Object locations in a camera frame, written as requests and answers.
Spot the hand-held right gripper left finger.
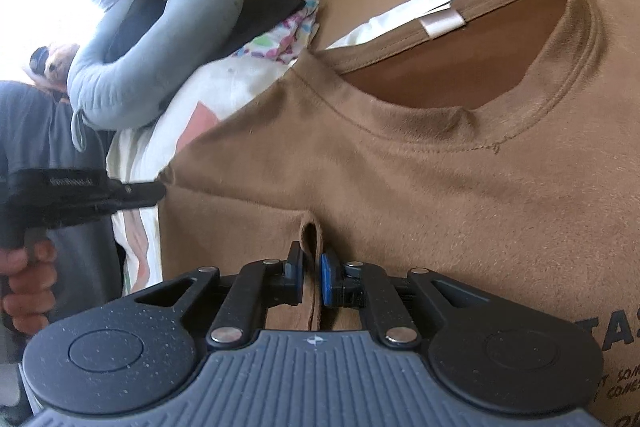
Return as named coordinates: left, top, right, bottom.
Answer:
left=132, top=241, right=304, bottom=349

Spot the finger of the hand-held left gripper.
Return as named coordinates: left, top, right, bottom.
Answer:
left=107, top=181, right=167, bottom=210

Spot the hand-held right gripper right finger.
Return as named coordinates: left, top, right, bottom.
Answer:
left=320, top=249, right=493, bottom=348

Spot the brown t-shirt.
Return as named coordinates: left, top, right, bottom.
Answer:
left=155, top=0, right=640, bottom=427

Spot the person's left hand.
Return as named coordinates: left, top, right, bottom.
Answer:
left=0, top=241, right=58, bottom=335

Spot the dark grey cloth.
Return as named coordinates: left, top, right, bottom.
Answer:
left=0, top=81, right=123, bottom=427

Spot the brown teddy bear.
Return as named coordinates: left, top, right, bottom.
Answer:
left=29, top=43, right=81, bottom=88

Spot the white patterned bed blanket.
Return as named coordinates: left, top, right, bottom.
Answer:
left=105, top=0, right=640, bottom=298

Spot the grey neck pillow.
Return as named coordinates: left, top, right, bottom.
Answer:
left=66, top=0, right=245, bottom=152

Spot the colourful patterned cloth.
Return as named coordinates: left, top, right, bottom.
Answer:
left=235, top=0, right=321, bottom=68

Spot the black flat pad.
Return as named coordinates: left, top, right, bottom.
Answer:
left=102, top=0, right=306, bottom=118

